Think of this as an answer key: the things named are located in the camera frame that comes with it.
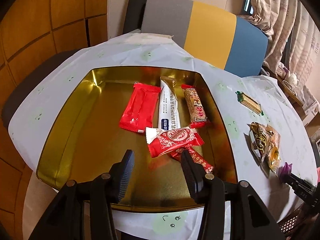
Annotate green cracker packet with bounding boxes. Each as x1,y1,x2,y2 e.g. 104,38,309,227
236,91,264,115

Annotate white red Rosekiss packet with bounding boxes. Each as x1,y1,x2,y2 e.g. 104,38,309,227
145,127,204,158

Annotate round tray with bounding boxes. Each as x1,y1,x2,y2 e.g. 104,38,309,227
282,80,296,96

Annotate purple snack packet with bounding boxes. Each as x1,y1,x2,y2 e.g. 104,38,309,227
277,162,292,183

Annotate brown chocolate bread packet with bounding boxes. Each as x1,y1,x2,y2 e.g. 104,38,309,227
249,122,271,163

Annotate large red snack packet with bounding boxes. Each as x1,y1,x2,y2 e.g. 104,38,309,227
119,83,161,133

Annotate golden tin box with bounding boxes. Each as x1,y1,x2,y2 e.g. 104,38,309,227
36,66,238,213

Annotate wicker chair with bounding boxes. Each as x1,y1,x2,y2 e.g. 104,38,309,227
278,203,320,240

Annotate wooden side table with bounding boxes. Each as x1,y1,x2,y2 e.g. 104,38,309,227
260,66,319,137

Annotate small red candy packet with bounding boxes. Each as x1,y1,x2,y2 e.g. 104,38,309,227
169,147,214,173

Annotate grey yellow blue chair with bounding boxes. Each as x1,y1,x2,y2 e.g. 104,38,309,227
123,0,268,77

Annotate white teapot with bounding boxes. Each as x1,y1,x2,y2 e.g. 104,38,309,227
285,72,299,87

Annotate floral curtains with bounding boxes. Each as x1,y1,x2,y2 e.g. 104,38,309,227
244,0,319,99

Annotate tissue box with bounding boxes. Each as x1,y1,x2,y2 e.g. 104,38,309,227
276,63,288,80

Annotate white blue tube sachet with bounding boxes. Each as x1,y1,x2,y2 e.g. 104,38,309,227
158,76,181,131

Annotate orange zip seed bag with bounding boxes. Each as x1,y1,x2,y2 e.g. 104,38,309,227
266,125,281,173

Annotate chipmunk grain bar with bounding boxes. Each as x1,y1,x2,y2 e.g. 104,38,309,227
181,84,207,128

